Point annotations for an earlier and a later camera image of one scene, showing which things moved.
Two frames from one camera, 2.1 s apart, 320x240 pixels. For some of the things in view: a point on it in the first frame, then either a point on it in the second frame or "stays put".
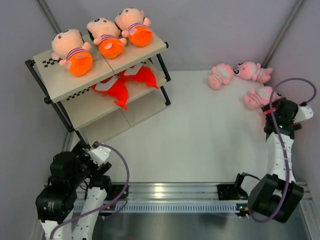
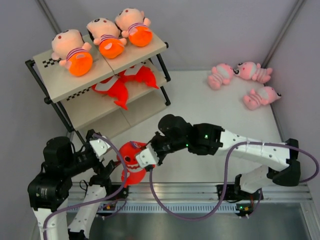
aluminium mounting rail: (186, 192) stays put
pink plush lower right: (261, 97) stays put
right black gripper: (295, 125) → (153, 143)
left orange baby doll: (69, 45) stays put
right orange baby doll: (132, 22) stays put
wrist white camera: (304, 113) → (147, 157)
